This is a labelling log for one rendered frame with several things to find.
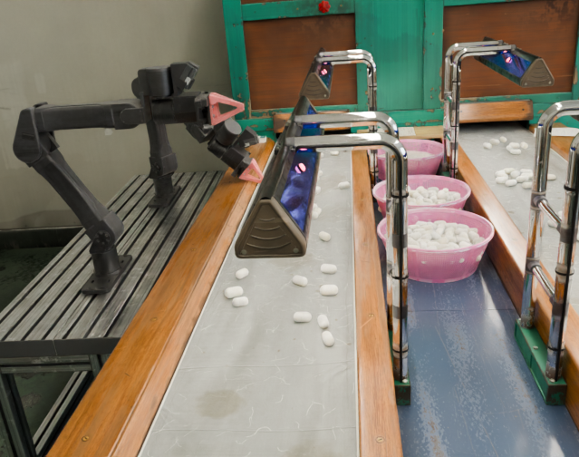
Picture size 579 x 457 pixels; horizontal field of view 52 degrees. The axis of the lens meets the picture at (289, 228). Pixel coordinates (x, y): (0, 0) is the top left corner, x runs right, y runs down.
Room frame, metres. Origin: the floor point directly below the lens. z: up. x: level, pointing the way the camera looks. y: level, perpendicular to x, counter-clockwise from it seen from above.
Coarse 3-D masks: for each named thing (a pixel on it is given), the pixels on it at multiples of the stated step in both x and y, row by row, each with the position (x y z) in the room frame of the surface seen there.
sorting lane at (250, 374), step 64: (256, 192) 1.75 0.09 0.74; (320, 192) 1.70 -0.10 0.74; (320, 256) 1.25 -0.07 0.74; (256, 320) 0.98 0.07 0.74; (192, 384) 0.80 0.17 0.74; (256, 384) 0.78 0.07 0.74; (320, 384) 0.77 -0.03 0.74; (192, 448) 0.65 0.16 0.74; (256, 448) 0.64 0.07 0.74; (320, 448) 0.63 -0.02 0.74
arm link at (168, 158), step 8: (152, 128) 1.95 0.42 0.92; (160, 128) 1.95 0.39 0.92; (152, 136) 1.95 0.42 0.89; (160, 136) 1.95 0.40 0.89; (152, 144) 1.96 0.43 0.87; (160, 144) 1.94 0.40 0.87; (168, 144) 1.97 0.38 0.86; (152, 152) 1.95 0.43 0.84; (160, 152) 1.94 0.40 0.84; (168, 152) 1.96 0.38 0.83; (152, 160) 1.95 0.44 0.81; (160, 160) 1.93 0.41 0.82; (168, 160) 1.95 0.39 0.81; (176, 160) 1.98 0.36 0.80; (160, 168) 1.93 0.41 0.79; (168, 168) 1.94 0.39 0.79; (176, 168) 1.98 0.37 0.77; (160, 176) 1.94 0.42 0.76
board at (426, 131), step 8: (416, 128) 2.27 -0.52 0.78; (424, 128) 2.26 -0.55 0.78; (432, 128) 2.24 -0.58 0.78; (440, 128) 2.23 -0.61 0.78; (400, 136) 2.16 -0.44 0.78; (408, 136) 2.15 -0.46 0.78; (416, 136) 2.15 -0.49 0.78; (424, 136) 2.14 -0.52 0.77; (432, 136) 2.14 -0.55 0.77; (440, 136) 2.13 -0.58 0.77
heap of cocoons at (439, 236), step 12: (408, 228) 1.36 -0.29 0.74; (420, 228) 1.35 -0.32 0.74; (432, 228) 1.36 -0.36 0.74; (444, 228) 1.36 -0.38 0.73; (456, 228) 1.36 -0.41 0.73; (468, 228) 1.33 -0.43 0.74; (408, 240) 1.30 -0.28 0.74; (420, 240) 1.28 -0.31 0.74; (432, 240) 1.30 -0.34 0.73; (444, 240) 1.27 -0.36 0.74; (456, 240) 1.28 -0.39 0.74; (468, 240) 1.29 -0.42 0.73; (480, 240) 1.26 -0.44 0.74
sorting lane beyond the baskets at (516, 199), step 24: (480, 144) 2.09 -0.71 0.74; (504, 144) 2.07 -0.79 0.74; (528, 144) 2.04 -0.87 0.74; (480, 168) 1.81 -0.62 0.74; (504, 168) 1.80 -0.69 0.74; (528, 168) 1.78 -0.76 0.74; (552, 168) 1.76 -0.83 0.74; (504, 192) 1.57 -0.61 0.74; (528, 192) 1.56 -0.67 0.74; (552, 192) 1.54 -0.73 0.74; (528, 216) 1.39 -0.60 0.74; (552, 240) 1.23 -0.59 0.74; (552, 264) 1.12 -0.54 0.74; (576, 264) 1.11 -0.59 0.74; (576, 288) 1.01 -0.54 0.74; (576, 312) 0.92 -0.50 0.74
